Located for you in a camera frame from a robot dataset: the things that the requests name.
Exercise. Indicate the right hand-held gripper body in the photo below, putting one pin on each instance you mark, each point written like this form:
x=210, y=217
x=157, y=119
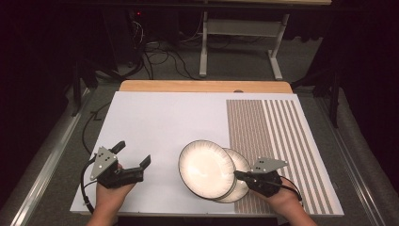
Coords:
x=265, y=185

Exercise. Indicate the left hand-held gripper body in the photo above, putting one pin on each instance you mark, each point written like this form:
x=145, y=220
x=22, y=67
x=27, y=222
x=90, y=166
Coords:
x=125, y=176

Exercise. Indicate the white plate dark rim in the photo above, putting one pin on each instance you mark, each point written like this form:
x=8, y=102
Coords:
x=205, y=169
x=241, y=163

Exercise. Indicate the person's right hand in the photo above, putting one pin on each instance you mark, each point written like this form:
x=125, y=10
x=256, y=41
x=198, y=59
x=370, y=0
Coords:
x=284, y=201

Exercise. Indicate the person's left hand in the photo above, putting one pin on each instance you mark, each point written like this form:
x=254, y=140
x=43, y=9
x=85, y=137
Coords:
x=109, y=197

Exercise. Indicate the white board table cover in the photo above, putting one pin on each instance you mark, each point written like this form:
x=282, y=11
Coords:
x=156, y=125

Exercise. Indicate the brown striped placemat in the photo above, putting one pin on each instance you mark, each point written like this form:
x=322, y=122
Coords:
x=282, y=132

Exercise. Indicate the black metal stand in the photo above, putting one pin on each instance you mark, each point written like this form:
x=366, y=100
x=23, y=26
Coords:
x=76, y=88
x=334, y=94

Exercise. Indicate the dark equipment box red light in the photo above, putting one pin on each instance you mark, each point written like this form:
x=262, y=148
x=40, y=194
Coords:
x=138, y=14

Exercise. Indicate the aluminium floor rail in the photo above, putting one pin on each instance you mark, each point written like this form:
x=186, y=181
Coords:
x=354, y=163
x=47, y=163

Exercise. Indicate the white metal table frame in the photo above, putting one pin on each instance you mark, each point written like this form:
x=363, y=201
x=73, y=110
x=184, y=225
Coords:
x=241, y=27

